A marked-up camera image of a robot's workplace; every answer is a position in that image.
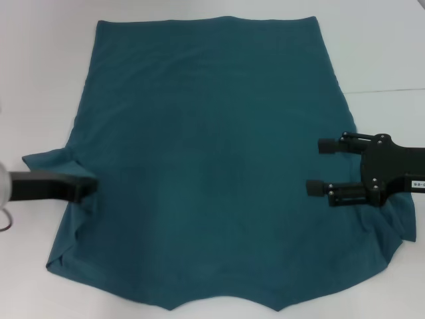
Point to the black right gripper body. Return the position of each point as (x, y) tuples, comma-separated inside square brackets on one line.
[(388, 163)]

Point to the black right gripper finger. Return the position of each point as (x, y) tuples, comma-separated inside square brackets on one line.
[(342, 144), (342, 192)]

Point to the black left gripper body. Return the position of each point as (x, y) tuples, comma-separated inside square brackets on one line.
[(36, 186)]

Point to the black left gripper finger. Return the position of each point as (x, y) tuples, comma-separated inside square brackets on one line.
[(81, 186)]

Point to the blue t-shirt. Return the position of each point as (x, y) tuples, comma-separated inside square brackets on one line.
[(212, 139)]

